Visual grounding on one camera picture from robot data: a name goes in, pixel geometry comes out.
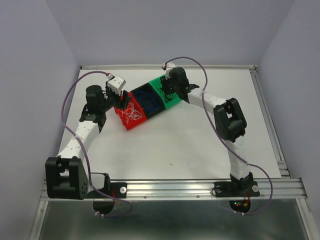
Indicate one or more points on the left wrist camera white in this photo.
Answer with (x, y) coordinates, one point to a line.
(115, 83)

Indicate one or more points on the aluminium front rail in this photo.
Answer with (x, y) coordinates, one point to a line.
(198, 190)

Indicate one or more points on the black plastic bin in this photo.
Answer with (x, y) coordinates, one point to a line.
(149, 100)

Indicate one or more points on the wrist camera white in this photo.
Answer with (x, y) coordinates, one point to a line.
(115, 83)
(167, 67)

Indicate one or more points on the red plastic bin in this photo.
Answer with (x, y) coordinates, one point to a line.
(133, 115)

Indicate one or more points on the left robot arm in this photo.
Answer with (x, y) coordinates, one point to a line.
(68, 175)

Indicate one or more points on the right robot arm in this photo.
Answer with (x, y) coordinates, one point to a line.
(225, 116)

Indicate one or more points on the green plastic bin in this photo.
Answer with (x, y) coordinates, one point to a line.
(168, 101)

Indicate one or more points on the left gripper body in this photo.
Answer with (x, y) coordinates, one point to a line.
(112, 99)

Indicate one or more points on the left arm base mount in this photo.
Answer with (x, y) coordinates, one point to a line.
(115, 189)

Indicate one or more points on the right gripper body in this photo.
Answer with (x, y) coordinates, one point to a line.
(169, 86)

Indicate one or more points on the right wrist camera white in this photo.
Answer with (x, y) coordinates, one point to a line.
(167, 67)

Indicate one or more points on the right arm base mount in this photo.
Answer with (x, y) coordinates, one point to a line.
(229, 189)

